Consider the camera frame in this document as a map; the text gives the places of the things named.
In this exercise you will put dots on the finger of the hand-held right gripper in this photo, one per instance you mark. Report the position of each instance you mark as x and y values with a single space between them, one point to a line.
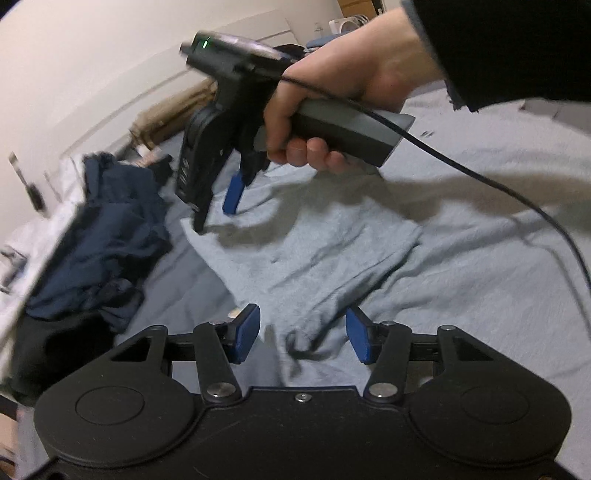
203 219
233 196

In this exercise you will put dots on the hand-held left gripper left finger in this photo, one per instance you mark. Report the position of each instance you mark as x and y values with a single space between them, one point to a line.
247 332

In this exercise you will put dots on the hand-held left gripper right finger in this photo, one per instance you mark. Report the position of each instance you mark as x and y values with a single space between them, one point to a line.
358 334

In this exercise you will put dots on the grey shirt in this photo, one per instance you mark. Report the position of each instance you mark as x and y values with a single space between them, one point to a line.
323 258

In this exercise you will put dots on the person's right forearm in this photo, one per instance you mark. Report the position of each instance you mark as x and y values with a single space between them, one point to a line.
508 46

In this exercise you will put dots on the stack of folded clothes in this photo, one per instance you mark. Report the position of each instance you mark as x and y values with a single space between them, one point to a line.
323 41

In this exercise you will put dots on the pile of dark clothes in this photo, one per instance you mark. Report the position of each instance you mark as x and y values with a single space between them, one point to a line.
27 258

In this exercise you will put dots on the person's right hand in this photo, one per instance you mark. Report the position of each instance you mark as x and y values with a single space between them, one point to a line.
351 69

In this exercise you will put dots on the black garment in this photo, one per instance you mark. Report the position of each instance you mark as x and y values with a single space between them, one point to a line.
162 170
60 350

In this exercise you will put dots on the khaki pillow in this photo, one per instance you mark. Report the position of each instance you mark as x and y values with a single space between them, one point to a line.
171 110

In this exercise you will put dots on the navy blue garment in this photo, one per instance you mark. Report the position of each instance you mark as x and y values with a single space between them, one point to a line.
111 221

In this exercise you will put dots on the white fan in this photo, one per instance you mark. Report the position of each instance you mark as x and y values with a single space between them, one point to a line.
346 25

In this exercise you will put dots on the wooden cabinet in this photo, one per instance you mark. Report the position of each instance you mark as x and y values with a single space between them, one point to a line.
360 8

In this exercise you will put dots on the grey quilted blanket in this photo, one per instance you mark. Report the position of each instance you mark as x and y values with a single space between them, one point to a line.
531 152

